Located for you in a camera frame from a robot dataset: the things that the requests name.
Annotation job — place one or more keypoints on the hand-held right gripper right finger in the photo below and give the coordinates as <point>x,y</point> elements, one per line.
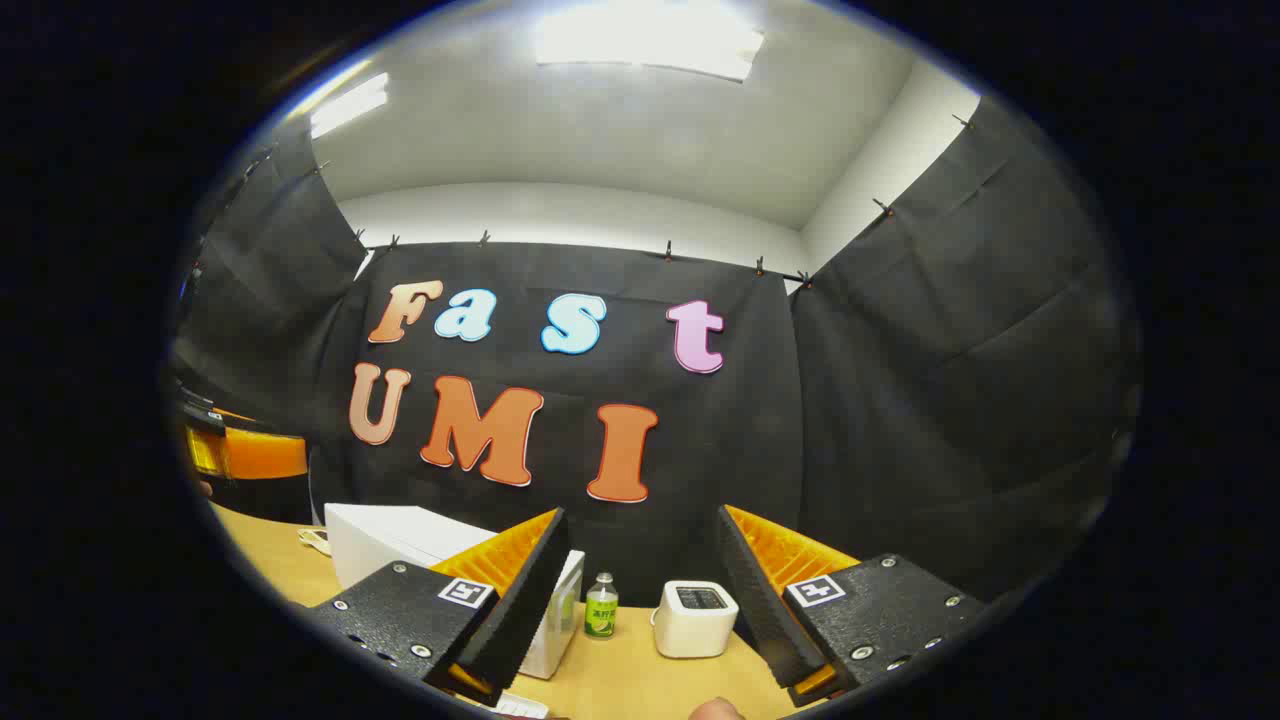
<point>760,610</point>

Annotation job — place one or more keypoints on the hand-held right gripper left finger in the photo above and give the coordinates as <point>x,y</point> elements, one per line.
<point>520,610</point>

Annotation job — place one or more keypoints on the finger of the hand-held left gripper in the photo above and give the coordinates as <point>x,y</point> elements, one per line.
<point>260,455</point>

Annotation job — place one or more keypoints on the white microwave oven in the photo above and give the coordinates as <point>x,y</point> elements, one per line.
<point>380,545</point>

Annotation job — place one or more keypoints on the white toaster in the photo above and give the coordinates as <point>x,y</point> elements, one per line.
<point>695,630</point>

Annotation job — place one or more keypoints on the green label drink bottle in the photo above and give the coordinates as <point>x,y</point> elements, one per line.
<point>601,612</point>

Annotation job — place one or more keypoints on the white ribbed tray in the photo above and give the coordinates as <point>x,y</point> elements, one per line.
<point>520,708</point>

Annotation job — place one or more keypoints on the black backdrop cloth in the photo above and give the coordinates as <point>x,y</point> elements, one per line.
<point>880,400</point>

